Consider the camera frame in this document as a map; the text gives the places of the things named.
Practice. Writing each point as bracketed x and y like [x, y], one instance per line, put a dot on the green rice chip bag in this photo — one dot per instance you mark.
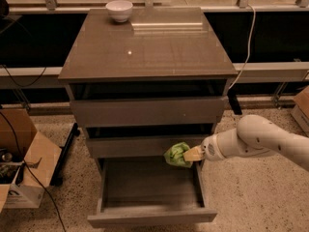
[174, 155]

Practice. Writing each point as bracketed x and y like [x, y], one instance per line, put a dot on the grey bottom drawer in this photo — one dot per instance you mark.
[149, 191]

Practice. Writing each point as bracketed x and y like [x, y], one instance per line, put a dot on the open cardboard box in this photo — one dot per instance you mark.
[28, 160]

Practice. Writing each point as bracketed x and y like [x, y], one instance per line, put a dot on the grey drawer cabinet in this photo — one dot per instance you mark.
[158, 44]

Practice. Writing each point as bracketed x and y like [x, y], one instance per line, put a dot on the grey drawer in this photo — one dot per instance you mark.
[148, 103]
[149, 191]
[143, 141]

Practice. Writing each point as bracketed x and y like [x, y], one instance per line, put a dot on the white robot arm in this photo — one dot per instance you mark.
[254, 136]

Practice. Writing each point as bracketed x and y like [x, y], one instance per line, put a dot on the white ceramic bowl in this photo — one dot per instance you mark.
[119, 10]

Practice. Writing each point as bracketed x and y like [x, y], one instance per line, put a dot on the grey middle drawer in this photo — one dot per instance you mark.
[143, 141]

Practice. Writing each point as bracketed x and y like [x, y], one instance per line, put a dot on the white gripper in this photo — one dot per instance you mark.
[209, 149]

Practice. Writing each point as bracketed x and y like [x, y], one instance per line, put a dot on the black metal stand leg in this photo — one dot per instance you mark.
[57, 179]

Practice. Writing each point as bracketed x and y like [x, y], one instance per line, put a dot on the cardboard box at right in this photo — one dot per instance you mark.
[301, 110]

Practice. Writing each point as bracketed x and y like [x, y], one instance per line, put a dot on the grey top drawer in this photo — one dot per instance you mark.
[148, 103]

